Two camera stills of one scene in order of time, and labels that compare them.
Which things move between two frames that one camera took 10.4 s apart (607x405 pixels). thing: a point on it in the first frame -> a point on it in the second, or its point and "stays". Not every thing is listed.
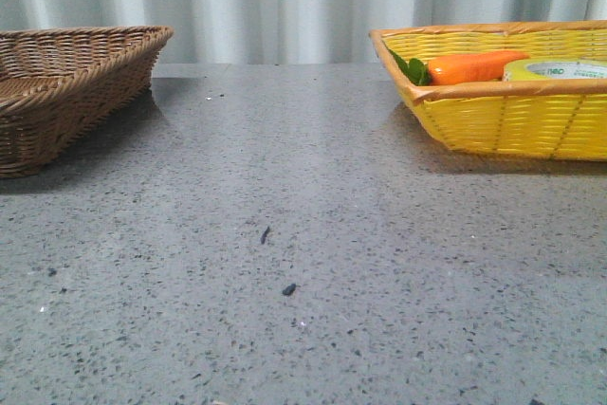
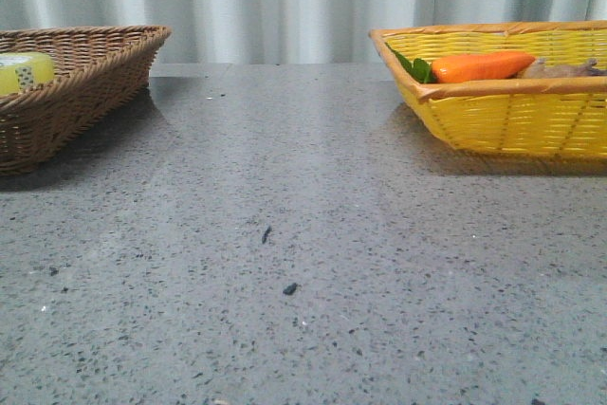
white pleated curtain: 294,7 stays
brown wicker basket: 62,85 stays
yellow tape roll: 556,68 -> 24,70
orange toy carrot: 458,67 stays
